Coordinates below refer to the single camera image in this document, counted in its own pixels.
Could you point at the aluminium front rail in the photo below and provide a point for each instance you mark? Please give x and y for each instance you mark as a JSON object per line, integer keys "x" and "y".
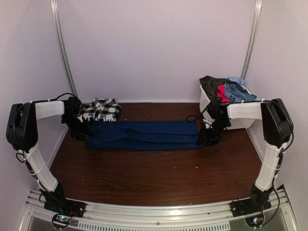
{"x": 202, "y": 217}

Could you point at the white plastic laundry bin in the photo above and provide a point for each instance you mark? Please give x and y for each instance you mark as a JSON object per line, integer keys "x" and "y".
{"x": 208, "y": 111}

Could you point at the aluminium corner post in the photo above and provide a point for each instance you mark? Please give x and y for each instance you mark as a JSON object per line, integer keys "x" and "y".
{"x": 61, "y": 44}
{"x": 257, "y": 12}

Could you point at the navy blue garment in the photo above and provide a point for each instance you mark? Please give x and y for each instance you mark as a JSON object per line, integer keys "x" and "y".
{"x": 144, "y": 135}

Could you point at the light blue garment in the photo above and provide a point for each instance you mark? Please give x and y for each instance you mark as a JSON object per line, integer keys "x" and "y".
{"x": 240, "y": 84}

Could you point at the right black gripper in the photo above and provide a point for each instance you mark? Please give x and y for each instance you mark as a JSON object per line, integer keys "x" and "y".
{"x": 203, "y": 134}

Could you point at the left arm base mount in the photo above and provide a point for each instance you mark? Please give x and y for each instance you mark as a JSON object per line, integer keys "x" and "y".
{"x": 65, "y": 209}

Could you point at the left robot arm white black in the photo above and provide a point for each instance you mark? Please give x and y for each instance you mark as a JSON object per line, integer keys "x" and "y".
{"x": 22, "y": 134}

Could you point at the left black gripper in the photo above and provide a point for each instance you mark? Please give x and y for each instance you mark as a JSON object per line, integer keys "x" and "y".
{"x": 85, "y": 130}

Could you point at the black white plaid shirt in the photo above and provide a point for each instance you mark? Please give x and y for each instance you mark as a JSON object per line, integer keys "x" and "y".
{"x": 102, "y": 110}

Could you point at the blue patterned garment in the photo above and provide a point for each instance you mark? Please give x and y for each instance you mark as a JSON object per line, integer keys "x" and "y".
{"x": 232, "y": 93}

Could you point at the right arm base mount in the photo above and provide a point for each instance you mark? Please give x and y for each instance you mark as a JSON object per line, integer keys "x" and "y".
{"x": 253, "y": 207}

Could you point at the right aluminium corner post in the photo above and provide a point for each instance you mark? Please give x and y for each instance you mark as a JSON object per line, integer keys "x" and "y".
{"x": 257, "y": 12}

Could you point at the left aluminium corner post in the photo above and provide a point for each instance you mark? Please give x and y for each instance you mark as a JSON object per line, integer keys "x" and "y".
{"x": 61, "y": 44}

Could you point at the dark grey garment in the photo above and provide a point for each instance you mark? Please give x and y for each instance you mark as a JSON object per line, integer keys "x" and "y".
{"x": 210, "y": 87}

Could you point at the red pink garment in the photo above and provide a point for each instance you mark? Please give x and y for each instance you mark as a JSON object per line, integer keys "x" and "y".
{"x": 221, "y": 94}

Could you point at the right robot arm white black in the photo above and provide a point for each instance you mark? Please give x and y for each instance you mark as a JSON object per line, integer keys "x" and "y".
{"x": 278, "y": 130}

